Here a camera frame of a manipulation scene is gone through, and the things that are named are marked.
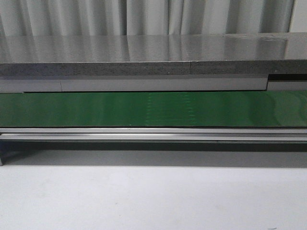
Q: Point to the grey stone counter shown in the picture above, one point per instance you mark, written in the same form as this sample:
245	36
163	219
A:
121	63

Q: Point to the white curtain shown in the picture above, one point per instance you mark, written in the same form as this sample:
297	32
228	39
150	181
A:
151	17

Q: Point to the green belt conveyor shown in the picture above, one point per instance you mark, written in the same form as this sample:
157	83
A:
255	110

